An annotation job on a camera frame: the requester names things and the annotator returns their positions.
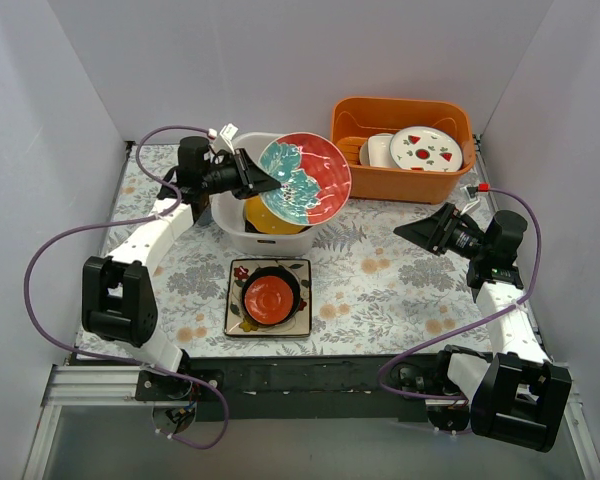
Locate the white watermelon pattern plate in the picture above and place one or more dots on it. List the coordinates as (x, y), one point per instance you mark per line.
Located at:
(420, 148)

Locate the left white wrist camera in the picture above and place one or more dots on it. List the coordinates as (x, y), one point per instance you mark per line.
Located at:
(226, 137)

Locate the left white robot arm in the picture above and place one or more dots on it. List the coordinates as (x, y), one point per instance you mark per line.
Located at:
(118, 301)

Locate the round white dish in bin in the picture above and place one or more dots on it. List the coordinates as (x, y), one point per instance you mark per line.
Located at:
(364, 158)

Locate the orange plastic bin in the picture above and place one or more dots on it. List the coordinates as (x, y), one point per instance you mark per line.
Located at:
(356, 119)

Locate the orange red small saucer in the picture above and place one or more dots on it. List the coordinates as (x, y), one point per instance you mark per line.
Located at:
(269, 300)

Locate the square cream floral plate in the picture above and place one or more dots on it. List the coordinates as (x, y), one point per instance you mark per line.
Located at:
(239, 325)

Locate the red rimmed round plate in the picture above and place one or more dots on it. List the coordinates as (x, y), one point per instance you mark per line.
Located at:
(315, 178)

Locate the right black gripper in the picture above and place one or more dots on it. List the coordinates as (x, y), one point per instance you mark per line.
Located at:
(444, 229)

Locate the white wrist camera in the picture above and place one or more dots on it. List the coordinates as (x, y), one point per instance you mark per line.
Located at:
(226, 137)
(473, 194)

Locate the yellow polka dot plate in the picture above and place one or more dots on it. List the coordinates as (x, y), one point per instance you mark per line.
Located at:
(265, 221)

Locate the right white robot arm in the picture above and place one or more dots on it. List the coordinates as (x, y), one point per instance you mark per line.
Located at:
(518, 395)

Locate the white plastic bin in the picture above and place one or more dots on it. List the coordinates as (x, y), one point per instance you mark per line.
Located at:
(228, 213)

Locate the black square floral plate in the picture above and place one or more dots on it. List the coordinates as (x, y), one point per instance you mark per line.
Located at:
(250, 228)

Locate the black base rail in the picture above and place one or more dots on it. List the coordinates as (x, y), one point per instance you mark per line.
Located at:
(296, 387)

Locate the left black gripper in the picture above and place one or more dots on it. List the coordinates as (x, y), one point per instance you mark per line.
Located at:
(245, 173)

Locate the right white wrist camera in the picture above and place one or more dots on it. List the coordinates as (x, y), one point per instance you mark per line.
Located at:
(473, 194)

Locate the black bowl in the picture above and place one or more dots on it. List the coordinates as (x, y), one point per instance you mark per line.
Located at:
(283, 273)

